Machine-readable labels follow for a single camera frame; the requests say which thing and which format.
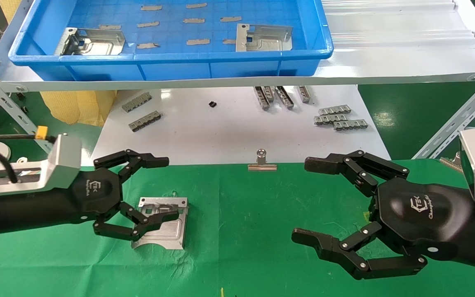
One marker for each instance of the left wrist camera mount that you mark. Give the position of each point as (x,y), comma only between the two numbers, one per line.
(64,161)

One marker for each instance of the green table cloth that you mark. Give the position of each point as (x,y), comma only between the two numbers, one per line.
(241,231)

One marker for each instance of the grey connector strip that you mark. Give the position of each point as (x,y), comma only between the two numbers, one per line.
(137,102)
(285,97)
(351,125)
(335,109)
(261,99)
(145,121)
(305,94)
(269,93)
(328,119)

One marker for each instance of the yellow fabric bag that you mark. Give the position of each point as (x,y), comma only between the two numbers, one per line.
(76,107)

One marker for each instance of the white metal shelf rack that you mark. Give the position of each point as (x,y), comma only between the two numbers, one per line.
(386,49)

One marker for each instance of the blue plastic bin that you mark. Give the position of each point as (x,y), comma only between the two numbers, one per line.
(179,70)

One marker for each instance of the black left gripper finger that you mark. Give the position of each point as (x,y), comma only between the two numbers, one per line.
(138,161)
(151,218)

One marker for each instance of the grey tape strip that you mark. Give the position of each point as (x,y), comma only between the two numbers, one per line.
(229,41)
(198,41)
(151,7)

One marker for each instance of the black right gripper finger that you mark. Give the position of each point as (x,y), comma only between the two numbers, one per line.
(357,165)
(344,251)

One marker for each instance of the silver stamped metal plate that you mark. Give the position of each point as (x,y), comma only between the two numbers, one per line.
(97,43)
(171,235)
(266,41)

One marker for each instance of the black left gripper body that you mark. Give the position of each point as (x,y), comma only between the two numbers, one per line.
(68,202)

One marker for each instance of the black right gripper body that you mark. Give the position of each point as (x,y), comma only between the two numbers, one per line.
(427,214)

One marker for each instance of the silver binder clip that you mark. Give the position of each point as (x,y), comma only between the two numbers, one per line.
(262,166)

